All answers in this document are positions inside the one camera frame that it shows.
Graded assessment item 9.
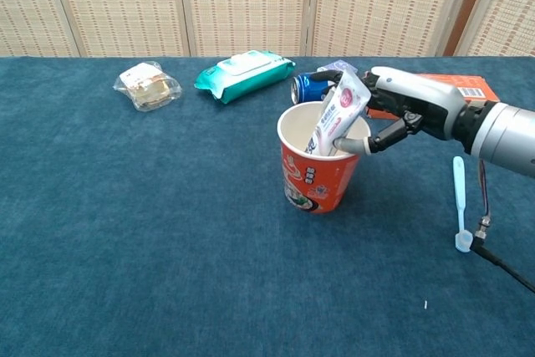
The light blue toothbrush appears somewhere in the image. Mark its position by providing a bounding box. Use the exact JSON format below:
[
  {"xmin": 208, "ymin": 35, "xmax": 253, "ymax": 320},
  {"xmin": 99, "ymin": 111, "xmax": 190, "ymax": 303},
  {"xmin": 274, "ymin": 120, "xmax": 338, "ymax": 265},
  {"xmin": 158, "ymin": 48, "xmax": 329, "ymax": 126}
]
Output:
[{"xmin": 452, "ymin": 156, "xmax": 475, "ymax": 253}]

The bamboo screen with brown post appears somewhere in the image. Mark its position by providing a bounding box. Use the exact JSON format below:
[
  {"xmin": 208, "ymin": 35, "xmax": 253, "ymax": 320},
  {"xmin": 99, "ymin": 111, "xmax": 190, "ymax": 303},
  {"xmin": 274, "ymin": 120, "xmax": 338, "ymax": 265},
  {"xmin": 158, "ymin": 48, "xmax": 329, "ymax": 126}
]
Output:
[{"xmin": 442, "ymin": 0, "xmax": 535, "ymax": 59}]

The orange paper noodle cup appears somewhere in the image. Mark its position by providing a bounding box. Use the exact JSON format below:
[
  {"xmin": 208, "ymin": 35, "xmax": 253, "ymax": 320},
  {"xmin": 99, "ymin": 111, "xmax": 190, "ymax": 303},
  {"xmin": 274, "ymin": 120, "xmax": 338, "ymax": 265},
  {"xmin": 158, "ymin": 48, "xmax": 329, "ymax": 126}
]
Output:
[{"xmin": 276, "ymin": 100, "xmax": 372, "ymax": 214}]

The orange biscuit box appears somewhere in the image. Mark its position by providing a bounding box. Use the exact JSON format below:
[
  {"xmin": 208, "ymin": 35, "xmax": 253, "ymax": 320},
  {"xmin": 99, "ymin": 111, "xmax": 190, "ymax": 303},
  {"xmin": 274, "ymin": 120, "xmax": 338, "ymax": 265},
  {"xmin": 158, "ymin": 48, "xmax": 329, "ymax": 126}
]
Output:
[{"xmin": 365, "ymin": 73, "xmax": 501, "ymax": 120}]

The white toothpaste tube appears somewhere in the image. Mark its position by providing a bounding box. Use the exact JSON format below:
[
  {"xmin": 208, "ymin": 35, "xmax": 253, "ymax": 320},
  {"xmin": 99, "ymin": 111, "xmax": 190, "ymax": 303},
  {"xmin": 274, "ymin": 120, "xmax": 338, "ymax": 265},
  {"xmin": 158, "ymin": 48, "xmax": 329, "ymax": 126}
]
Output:
[{"xmin": 303, "ymin": 69, "xmax": 371, "ymax": 157}]

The bamboo folding screen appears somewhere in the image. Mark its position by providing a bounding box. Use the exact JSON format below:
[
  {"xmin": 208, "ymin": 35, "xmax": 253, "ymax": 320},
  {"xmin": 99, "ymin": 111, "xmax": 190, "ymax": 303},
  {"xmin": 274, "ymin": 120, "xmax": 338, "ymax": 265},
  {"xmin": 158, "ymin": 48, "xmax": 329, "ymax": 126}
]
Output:
[{"xmin": 0, "ymin": 0, "xmax": 465, "ymax": 59}]

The clear bagged bread snack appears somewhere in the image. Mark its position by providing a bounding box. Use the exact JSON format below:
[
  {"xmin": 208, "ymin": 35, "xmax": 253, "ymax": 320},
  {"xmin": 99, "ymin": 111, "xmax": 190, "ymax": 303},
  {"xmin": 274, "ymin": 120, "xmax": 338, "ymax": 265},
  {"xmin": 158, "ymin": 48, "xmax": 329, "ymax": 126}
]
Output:
[{"xmin": 111, "ymin": 61, "xmax": 184, "ymax": 113}]

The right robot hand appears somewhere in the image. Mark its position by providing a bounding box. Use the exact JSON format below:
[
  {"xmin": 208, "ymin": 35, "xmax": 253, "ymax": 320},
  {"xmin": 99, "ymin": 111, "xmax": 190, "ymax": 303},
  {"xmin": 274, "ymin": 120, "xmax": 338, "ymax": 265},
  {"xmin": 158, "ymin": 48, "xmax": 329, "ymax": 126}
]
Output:
[{"xmin": 308, "ymin": 66, "xmax": 467, "ymax": 156}]

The blue and white can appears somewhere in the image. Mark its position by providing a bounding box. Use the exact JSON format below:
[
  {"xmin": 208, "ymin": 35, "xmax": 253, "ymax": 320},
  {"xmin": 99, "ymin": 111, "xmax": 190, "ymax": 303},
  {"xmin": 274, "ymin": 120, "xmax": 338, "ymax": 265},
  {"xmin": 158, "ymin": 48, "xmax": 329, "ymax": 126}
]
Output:
[{"xmin": 290, "ymin": 71, "xmax": 338, "ymax": 105}]

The teal wet wipes pack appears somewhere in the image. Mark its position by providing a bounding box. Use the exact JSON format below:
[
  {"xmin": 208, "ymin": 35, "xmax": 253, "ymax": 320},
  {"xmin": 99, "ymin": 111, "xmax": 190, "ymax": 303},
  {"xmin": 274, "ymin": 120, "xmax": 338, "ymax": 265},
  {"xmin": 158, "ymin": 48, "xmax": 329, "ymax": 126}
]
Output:
[{"xmin": 193, "ymin": 49, "xmax": 297, "ymax": 105}]

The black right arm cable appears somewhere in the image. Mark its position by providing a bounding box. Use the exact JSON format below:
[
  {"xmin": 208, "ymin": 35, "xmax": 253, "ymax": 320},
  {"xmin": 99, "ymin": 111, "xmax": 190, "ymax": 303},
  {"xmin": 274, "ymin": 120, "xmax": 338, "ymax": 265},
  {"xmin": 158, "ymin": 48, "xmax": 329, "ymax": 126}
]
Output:
[{"xmin": 470, "ymin": 158, "xmax": 535, "ymax": 293}]

